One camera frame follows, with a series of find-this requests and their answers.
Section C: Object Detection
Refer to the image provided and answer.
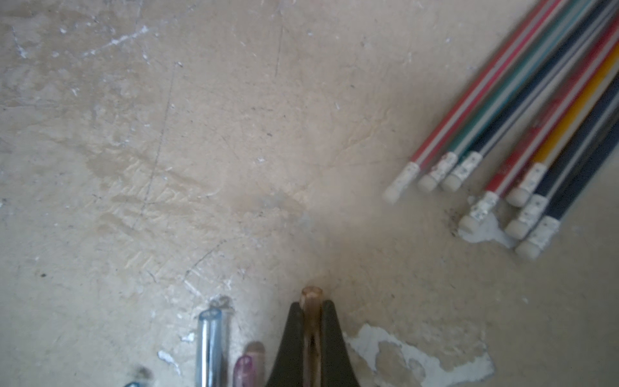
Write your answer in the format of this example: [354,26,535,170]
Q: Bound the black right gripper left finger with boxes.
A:
[265,303,304,387]

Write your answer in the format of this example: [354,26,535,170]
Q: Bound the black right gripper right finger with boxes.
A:
[320,300,360,387]

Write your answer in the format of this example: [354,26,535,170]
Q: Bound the red pencil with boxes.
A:
[459,18,618,234]
[382,1,565,204]

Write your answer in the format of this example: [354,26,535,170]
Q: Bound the bundle red green pencils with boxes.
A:
[195,307,223,387]

